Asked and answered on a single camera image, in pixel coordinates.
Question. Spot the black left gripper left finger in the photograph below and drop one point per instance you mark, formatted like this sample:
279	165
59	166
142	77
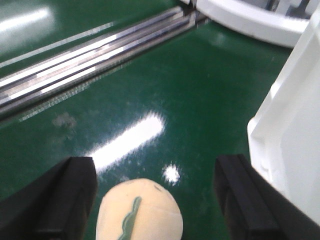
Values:
55	206

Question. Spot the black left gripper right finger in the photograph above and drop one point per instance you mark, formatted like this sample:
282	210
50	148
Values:
253	209

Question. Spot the white plastic tote box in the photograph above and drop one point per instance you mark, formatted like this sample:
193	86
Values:
284	134

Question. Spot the cream plush toy green trim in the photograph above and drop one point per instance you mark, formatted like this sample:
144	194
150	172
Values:
139	209

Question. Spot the metal conveyor seam strip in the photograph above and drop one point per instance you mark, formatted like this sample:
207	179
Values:
80	63

